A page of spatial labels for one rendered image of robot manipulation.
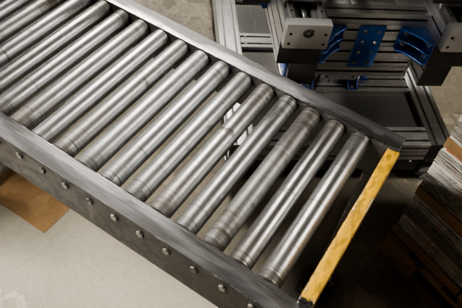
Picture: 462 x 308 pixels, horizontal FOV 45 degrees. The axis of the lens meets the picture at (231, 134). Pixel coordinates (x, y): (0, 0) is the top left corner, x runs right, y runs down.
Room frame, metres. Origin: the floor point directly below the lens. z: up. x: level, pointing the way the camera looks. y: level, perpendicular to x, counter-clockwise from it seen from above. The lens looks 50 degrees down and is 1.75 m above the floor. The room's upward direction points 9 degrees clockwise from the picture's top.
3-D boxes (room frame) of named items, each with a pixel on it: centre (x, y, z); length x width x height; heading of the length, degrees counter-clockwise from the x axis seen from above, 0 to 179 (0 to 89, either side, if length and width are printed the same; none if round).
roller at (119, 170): (0.85, 0.14, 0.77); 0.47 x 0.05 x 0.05; 154
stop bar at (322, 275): (0.63, -0.28, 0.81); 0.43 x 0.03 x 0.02; 154
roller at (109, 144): (0.87, 0.20, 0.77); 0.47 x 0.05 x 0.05; 154
